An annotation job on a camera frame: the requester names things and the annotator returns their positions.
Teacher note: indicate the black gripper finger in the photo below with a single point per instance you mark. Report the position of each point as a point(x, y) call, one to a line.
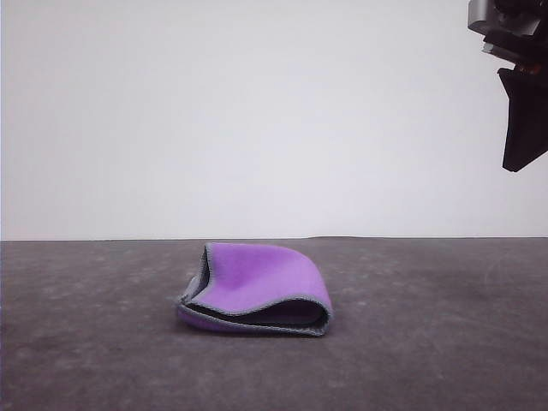
point(528, 120)

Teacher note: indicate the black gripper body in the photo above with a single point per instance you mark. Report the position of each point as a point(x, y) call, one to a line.
point(526, 51)

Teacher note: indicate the purple towel with grey hem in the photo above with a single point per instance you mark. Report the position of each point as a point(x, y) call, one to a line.
point(257, 274)

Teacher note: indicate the grey table cloth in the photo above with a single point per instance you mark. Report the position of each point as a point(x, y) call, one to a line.
point(85, 342)

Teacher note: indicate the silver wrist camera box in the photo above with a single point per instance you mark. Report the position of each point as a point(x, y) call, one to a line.
point(477, 13)

